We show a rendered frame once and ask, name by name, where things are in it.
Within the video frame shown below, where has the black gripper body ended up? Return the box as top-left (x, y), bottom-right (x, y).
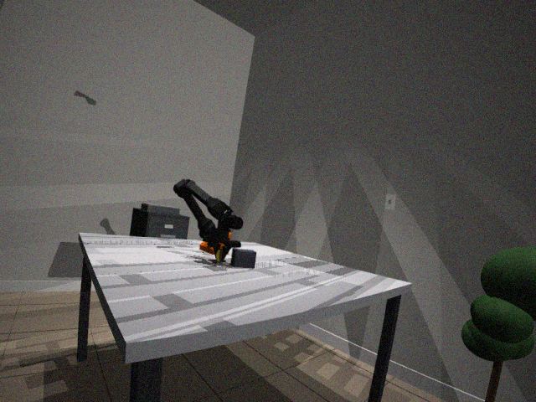
top-left (203, 226), bottom-right (241, 248)

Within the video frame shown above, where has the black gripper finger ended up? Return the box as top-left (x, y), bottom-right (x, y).
top-left (209, 243), bottom-right (221, 255)
top-left (222, 246), bottom-right (232, 260)

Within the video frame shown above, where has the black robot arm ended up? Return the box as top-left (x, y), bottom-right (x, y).
top-left (173, 179), bottom-right (243, 247)

